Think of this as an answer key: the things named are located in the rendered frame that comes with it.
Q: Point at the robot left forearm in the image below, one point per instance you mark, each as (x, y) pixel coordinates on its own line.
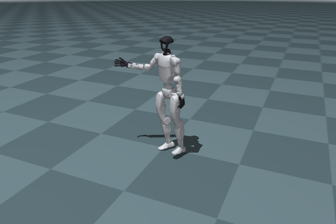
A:
(179, 88)

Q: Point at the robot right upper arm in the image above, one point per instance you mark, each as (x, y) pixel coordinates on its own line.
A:
(148, 67)

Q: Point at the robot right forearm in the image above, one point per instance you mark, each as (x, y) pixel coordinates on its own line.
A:
(136, 66)

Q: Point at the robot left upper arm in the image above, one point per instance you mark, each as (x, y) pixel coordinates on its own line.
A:
(177, 69)

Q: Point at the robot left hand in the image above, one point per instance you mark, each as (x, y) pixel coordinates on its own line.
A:
(181, 103)

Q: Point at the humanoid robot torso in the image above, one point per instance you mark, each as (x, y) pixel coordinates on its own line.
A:
(166, 73)

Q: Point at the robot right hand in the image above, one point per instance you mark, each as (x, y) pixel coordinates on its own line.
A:
(121, 62)

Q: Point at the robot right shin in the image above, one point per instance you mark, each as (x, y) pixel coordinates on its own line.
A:
(166, 130)

